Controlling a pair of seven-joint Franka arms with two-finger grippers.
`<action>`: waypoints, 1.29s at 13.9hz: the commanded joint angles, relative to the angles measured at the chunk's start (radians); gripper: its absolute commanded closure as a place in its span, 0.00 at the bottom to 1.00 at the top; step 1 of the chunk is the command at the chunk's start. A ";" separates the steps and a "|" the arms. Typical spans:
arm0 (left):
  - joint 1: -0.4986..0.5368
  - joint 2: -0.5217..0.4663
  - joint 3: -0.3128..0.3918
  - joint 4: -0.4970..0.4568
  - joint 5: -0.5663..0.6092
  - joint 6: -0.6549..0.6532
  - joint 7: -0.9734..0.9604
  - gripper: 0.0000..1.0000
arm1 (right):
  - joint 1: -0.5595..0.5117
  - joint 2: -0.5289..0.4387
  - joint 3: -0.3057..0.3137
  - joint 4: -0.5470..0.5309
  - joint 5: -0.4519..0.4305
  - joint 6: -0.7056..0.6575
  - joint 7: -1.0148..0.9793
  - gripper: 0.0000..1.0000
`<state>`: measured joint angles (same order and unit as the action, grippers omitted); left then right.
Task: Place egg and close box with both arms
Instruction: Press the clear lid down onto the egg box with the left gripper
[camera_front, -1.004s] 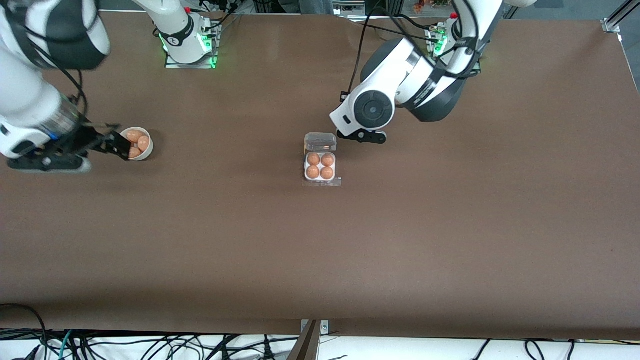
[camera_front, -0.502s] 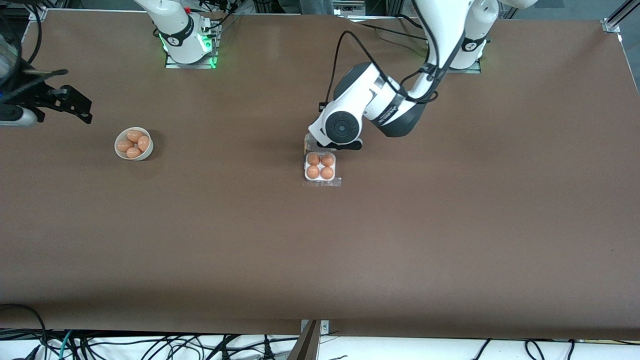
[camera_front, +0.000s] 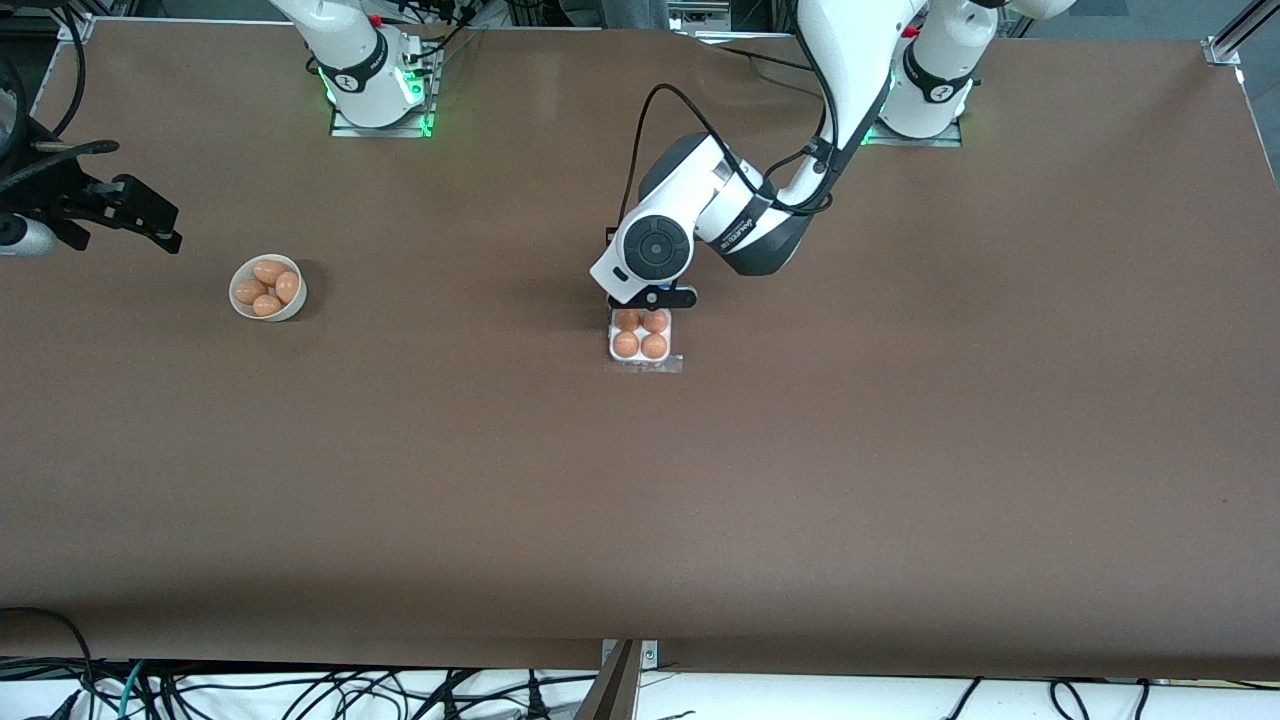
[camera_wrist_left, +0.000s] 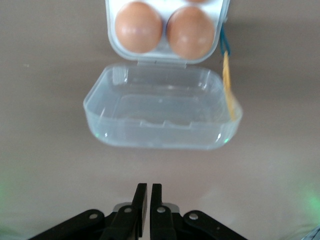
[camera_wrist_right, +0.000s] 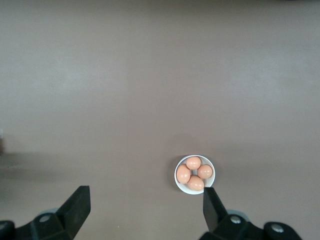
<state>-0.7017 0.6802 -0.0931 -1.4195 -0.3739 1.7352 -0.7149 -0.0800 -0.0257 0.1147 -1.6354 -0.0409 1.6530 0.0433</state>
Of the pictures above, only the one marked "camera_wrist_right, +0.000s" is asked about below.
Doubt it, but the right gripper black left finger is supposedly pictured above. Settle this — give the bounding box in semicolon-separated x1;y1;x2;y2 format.
0;185;91;240

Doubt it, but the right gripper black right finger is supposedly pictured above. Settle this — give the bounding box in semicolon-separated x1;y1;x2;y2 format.
198;187;303;240

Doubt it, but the brown egg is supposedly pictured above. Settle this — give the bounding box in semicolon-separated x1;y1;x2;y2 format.
186;155;202;170
197;164;214;180
176;164;192;185
187;175;205;192

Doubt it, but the white round bowl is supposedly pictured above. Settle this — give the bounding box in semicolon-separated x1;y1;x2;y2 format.
174;154;216;195

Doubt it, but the brown table cover mat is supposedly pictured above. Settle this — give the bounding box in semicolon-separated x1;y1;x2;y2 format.
0;0;320;240

